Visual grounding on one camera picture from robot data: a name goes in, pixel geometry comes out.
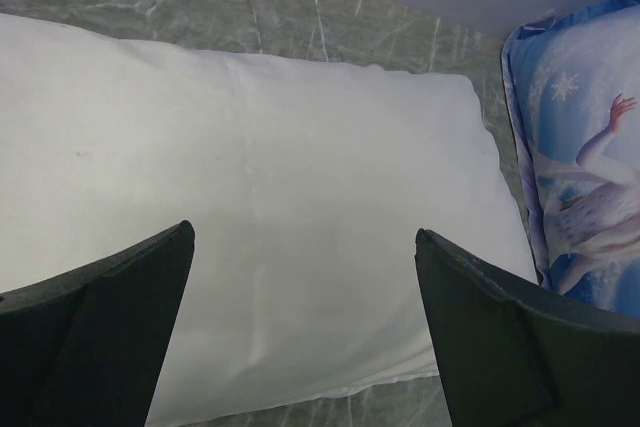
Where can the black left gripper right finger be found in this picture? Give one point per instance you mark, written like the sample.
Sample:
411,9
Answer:
511,353

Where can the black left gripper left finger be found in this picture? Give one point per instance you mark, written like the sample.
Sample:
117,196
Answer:
86,347

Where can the cream white pillowcase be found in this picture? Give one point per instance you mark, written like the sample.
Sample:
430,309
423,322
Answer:
306,184

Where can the blue Elsa print pillow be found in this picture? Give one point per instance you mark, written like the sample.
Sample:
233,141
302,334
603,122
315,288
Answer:
572,93

